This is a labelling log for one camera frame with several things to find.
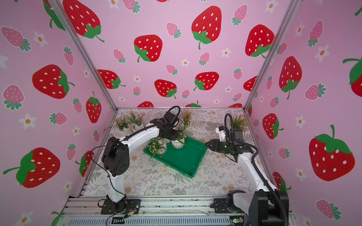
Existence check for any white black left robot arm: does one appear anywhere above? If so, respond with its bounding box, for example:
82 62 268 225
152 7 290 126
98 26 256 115
101 105 181 203

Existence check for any gypsophila pot far left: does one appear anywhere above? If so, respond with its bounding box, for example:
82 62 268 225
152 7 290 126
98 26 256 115
115 117 131 135

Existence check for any green plastic storage box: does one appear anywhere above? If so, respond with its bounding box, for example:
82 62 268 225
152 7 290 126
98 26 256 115
143 137 207 178

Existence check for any gypsophila pot back left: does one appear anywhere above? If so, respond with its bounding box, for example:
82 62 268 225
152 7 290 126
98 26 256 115
126 111 144 131

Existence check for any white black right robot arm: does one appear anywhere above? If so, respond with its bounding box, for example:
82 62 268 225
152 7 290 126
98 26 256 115
205 114 289 226

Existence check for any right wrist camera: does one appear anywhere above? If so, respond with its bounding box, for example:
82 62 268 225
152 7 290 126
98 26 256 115
216 126 229 142

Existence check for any orange gypsophila pot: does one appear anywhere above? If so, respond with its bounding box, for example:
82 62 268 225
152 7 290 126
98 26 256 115
180 109 192 132

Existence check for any green gypsophila pot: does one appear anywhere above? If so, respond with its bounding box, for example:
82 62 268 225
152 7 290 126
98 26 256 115
171 129 187 149

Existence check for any green grass pot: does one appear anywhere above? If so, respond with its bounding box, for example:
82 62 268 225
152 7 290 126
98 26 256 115
233 115 249 132

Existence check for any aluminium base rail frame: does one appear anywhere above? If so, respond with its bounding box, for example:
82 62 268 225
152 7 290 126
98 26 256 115
55 195 245 226

